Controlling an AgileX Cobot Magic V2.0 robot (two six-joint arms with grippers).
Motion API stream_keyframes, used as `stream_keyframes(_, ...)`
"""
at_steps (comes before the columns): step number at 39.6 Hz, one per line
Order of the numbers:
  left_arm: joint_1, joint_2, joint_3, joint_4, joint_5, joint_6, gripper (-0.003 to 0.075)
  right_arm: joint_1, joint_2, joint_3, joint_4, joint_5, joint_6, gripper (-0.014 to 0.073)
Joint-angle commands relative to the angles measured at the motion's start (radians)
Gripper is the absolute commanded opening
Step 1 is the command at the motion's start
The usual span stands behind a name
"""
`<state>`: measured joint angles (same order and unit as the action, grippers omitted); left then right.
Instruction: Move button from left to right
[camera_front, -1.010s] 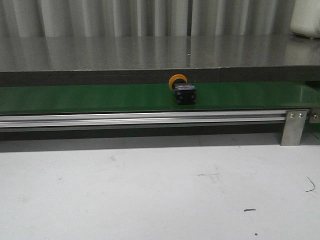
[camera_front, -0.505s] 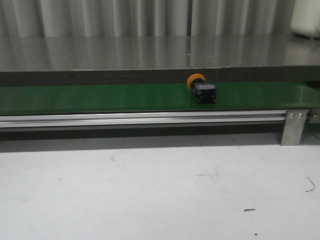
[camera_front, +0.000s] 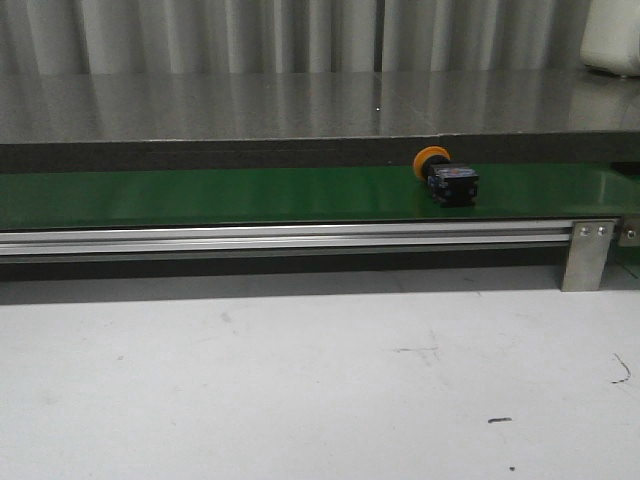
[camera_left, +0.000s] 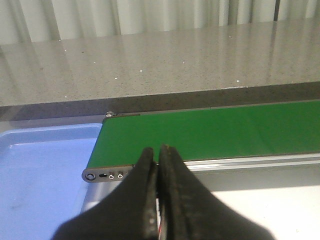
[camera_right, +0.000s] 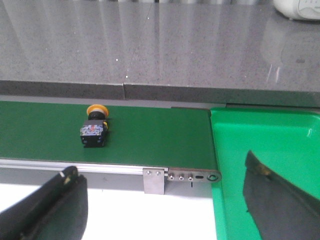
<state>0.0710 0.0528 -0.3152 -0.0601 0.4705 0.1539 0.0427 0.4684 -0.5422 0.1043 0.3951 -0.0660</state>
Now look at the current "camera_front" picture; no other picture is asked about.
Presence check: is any orange push button switch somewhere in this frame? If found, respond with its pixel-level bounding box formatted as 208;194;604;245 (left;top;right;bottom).
412;146;480;207

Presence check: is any green conveyor belt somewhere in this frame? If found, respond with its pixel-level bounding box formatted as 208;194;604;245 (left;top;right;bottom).
1;164;639;231

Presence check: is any grey stone countertop slab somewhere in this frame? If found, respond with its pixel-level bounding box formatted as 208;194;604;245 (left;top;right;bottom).
1;69;639;173

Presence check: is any dark conveyor end plate right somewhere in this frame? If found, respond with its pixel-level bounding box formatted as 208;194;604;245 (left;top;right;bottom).
618;214;640;248

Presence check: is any grey pleated curtain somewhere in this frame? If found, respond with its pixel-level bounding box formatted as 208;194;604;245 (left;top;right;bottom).
1;1;589;75

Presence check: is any white appliance on counter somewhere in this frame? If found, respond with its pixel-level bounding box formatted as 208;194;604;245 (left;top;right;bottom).
580;0;639;77

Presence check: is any aluminium conveyor side rail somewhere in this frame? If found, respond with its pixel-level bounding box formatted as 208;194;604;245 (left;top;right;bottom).
1;220;573;258

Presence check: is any steel conveyor support bracket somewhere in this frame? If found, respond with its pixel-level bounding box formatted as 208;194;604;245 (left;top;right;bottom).
561;220;616;292

